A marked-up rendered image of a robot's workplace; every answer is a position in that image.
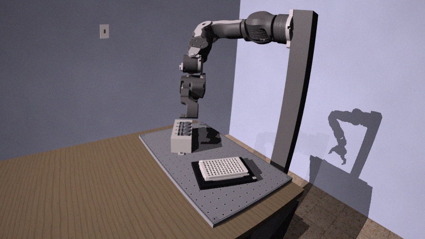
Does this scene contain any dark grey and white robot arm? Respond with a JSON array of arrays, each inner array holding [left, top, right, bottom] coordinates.
[[180, 9, 293, 75]]

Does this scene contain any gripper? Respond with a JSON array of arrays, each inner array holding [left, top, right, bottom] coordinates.
[[180, 59, 206, 119]]

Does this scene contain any white push button panel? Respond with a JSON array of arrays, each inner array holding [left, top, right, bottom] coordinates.
[[171, 119, 192, 155]]

